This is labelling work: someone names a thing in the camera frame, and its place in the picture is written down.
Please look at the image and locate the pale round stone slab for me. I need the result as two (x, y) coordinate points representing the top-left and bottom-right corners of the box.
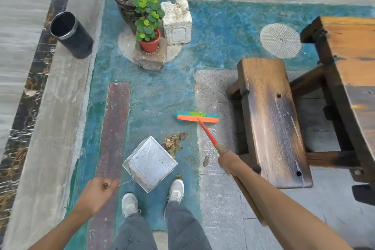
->
(118, 27), (184, 64)

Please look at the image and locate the person's right forearm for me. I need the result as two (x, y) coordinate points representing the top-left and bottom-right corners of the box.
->
(234, 159), (354, 250)

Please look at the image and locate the person's left leg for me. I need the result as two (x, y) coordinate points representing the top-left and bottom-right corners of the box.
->
(110, 213), (159, 250)

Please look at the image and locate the person's right hand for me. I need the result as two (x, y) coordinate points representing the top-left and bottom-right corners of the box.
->
(218, 150), (245, 176)

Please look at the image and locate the person's white shoe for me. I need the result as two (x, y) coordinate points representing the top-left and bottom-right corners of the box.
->
(121, 193), (141, 219)
(166, 179), (185, 204)

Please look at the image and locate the person's right leg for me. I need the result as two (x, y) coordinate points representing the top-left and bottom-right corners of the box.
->
(163, 201), (213, 250)

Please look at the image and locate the orange broom with wooden handle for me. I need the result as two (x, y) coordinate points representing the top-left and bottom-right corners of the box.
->
(175, 111), (269, 227)

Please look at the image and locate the dark glazed plant pot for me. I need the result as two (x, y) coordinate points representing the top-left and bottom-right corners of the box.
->
(112, 0), (158, 27)

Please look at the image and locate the black waste bin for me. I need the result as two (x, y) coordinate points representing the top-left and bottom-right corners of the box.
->
(50, 11), (94, 60)

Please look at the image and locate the person's left hand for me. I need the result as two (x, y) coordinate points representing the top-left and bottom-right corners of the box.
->
(77, 177), (120, 215)

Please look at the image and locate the pile of dry leaves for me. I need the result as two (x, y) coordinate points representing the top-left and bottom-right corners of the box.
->
(162, 132), (211, 179)

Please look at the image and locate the dark burnt wooden stool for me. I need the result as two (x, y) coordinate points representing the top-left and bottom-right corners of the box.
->
(226, 58), (313, 189)

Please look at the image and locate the small red flower pot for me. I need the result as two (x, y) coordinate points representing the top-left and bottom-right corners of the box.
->
(135, 29), (161, 54)

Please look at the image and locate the person's right white shoe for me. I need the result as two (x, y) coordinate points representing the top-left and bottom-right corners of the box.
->
(166, 179), (185, 204)

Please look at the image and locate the square metal dustpan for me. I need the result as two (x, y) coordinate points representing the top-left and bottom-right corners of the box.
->
(102, 136), (179, 193)

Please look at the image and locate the brown stone block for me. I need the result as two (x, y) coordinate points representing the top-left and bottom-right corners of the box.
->
(132, 37), (168, 71)

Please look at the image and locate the large rustic wooden table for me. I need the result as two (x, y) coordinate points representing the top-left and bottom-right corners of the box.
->
(288, 16), (375, 206)

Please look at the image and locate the round carved stone disc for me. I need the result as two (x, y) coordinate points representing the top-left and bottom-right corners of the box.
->
(259, 23), (303, 59)

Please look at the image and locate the small plant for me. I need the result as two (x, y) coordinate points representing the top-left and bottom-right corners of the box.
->
(132, 0), (166, 42)

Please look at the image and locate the person's leg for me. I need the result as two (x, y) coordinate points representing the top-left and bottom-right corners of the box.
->
(163, 201), (213, 250)
(110, 213), (159, 250)

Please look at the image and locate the person's left white shoe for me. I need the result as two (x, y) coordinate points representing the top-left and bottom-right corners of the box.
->
(121, 193), (141, 219)

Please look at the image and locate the person's left forearm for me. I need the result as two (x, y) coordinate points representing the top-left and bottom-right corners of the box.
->
(28, 203), (99, 250)

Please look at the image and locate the white carved stone block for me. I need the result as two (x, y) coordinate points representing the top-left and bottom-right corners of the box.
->
(160, 0), (193, 46)

